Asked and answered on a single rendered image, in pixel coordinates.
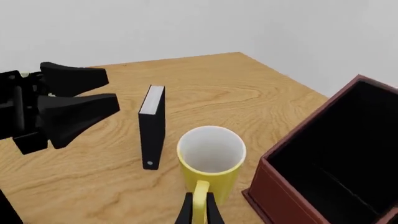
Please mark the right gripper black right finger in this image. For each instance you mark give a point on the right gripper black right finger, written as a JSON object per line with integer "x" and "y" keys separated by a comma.
{"x": 213, "y": 212}

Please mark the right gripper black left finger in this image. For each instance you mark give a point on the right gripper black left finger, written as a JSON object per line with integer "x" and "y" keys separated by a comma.
{"x": 186, "y": 212}

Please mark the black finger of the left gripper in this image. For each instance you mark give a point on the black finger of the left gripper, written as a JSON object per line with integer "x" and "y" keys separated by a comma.
{"x": 74, "y": 114}
{"x": 74, "y": 80}

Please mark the yellow and white mug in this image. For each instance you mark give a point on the yellow and white mug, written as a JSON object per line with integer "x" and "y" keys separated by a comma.
{"x": 214, "y": 186}

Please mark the red-brown desk caddy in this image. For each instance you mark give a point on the red-brown desk caddy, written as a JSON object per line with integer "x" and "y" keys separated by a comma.
{"x": 280, "y": 186}

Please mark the black book with white pages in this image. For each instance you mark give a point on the black book with white pages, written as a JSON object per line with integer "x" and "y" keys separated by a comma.
{"x": 152, "y": 130}

